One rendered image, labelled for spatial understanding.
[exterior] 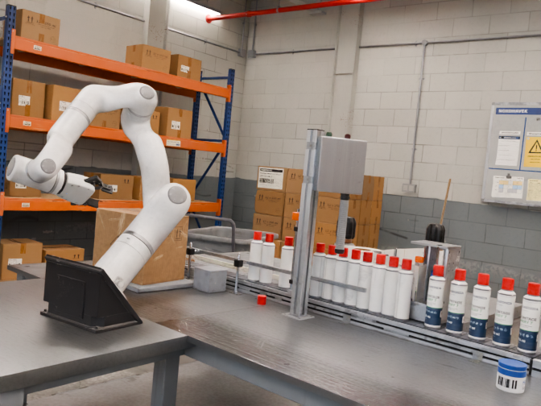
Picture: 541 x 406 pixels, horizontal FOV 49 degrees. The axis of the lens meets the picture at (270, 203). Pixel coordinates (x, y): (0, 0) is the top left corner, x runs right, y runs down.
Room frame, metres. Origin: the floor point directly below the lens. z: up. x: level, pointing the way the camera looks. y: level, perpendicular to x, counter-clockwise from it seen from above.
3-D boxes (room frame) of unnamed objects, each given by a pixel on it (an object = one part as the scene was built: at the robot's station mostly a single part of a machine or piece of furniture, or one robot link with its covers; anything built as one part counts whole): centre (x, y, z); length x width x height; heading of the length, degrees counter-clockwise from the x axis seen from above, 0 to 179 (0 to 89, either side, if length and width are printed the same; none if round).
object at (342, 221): (2.05, -0.26, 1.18); 0.04 x 0.04 x 0.21
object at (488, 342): (2.23, -0.20, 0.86); 1.65 x 0.08 x 0.04; 48
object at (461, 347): (2.23, -0.20, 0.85); 1.65 x 0.11 x 0.05; 48
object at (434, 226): (2.57, -0.73, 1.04); 0.09 x 0.09 x 0.29
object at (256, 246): (2.44, 0.04, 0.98); 0.05 x 0.05 x 0.20
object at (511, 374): (1.52, -0.67, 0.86); 0.07 x 0.07 x 0.07
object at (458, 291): (1.86, -0.62, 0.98); 0.05 x 0.05 x 0.20
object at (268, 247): (2.40, -0.01, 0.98); 0.05 x 0.05 x 0.20
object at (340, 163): (2.10, -0.22, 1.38); 0.17 x 0.10 x 0.19; 103
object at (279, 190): (6.22, -0.51, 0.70); 1.20 x 0.82 x 1.39; 57
